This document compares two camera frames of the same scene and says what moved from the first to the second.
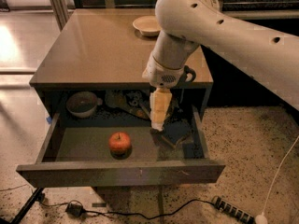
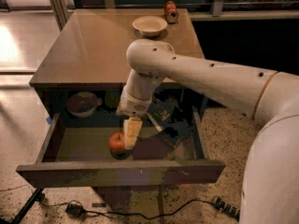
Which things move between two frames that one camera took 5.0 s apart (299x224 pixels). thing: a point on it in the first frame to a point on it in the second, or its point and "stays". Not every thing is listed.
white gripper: x=163 y=74 to x=133 y=105
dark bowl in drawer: x=82 y=104 stays
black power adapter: x=74 y=210 stays
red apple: x=120 y=141 stays
